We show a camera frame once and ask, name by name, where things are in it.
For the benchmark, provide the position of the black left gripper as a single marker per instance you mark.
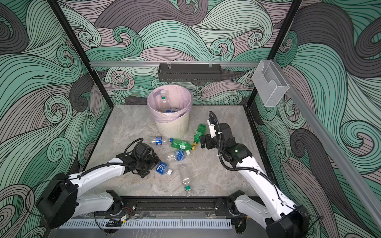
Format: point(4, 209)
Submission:
point(154, 162)

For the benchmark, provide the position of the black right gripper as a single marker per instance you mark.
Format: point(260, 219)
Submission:
point(210, 140)

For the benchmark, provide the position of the clear bottle white green label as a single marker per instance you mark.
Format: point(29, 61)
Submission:
point(165, 105)

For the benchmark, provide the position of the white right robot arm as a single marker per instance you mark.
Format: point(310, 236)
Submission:
point(279, 215)

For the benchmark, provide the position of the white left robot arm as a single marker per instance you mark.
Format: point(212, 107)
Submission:
point(65, 195)

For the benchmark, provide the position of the cream waste bin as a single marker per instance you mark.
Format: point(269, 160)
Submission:
point(174, 129)

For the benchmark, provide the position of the pink bin liner bag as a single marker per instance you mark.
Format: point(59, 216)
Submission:
point(179, 98)

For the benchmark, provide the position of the green bottle upright middle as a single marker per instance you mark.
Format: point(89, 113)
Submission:
point(199, 132)

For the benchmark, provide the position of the clear bottle blue label top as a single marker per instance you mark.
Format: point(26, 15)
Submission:
point(160, 140)

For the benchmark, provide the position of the green bottle left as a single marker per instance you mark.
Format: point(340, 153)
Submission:
point(180, 144)

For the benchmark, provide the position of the clear bottle green cap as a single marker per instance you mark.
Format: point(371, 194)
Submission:
point(185, 178)

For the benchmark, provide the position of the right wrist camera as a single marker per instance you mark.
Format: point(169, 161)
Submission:
point(211, 126)

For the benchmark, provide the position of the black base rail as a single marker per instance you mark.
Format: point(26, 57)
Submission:
point(218, 205)

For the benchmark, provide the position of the white slotted cable duct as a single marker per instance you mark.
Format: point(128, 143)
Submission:
point(181, 223)

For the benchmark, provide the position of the black wall tray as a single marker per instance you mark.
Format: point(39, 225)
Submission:
point(189, 73)

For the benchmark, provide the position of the clear plastic wall box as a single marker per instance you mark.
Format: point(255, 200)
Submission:
point(270, 82)

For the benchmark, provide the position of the aluminium back rail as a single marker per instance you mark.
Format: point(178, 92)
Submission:
point(132, 63)

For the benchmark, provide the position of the aluminium rail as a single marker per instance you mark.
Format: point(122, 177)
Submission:
point(304, 100)
point(132, 63)

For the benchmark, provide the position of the black corner frame post left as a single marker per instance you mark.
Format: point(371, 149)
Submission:
point(54, 5)

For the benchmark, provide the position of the black corner frame post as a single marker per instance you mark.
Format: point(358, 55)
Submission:
point(54, 5)
point(285, 26)

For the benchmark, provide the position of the black corner frame post right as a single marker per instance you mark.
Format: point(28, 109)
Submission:
point(285, 26)

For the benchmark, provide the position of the aluminium right rail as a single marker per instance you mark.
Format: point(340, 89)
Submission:
point(304, 100)

